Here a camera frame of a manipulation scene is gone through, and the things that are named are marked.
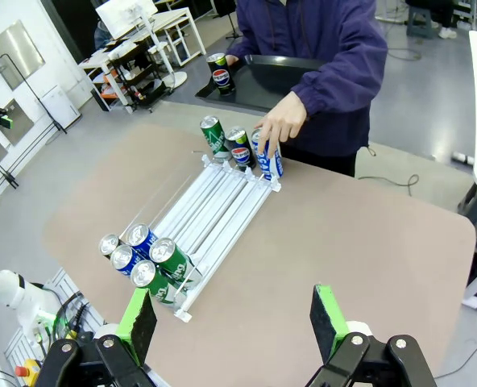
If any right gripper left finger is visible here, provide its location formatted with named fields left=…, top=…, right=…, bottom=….
left=35, top=286, right=159, bottom=387

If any person's left forearm purple sleeve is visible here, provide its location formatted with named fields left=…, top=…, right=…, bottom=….
left=292, top=44, right=388, bottom=119

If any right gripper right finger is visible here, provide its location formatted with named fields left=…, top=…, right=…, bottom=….
left=308, top=283, right=438, bottom=387

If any black utility cart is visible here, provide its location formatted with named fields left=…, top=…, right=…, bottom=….
left=79, top=39, right=176, bottom=114

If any white desk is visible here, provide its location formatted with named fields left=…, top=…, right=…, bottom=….
left=94, top=0, right=208, bottom=88

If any grey stool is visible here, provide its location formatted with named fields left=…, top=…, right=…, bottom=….
left=404, top=2, right=436, bottom=40

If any person's left hand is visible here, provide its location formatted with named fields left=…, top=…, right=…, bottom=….
left=255, top=91, right=309, bottom=160

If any yellow emergency stop button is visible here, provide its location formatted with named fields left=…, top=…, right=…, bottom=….
left=14, top=357, right=44, bottom=381

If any blue Pocari Sweat can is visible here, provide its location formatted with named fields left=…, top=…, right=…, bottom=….
left=125, top=223, right=160, bottom=260
left=251, top=127, right=284, bottom=181
left=110, top=243, right=142, bottom=280

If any grey metal wall panel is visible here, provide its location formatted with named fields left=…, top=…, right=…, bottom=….
left=0, top=19, right=47, bottom=92

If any clear three-lane can rack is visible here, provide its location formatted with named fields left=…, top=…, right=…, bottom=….
left=118, top=154, right=284, bottom=323

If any green Chilsung cider can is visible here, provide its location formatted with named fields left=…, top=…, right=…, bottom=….
left=148, top=237, right=196, bottom=280
left=199, top=115, right=234, bottom=163
left=130, top=259, right=204, bottom=312

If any white floor cabinet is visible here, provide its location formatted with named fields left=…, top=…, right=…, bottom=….
left=39, top=84, right=83, bottom=131

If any person in purple jacket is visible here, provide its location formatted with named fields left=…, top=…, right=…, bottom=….
left=226, top=0, right=389, bottom=179

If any black Pepsi can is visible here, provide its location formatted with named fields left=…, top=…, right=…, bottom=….
left=226, top=126, right=258, bottom=171
left=97, top=233, right=122, bottom=260
left=205, top=52, right=239, bottom=98

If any black light stand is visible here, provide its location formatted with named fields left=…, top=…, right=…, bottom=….
left=0, top=52, right=68, bottom=136

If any black cable bundle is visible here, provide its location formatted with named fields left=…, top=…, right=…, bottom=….
left=52, top=291, right=91, bottom=344

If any black plastic serving tray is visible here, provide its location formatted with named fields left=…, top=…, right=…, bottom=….
left=194, top=53, right=329, bottom=114

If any black floor cable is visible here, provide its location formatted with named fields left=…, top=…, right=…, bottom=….
left=356, top=173, right=421, bottom=198

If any black microphone tripod stand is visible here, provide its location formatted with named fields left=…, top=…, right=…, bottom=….
left=223, top=0, right=244, bottom=42

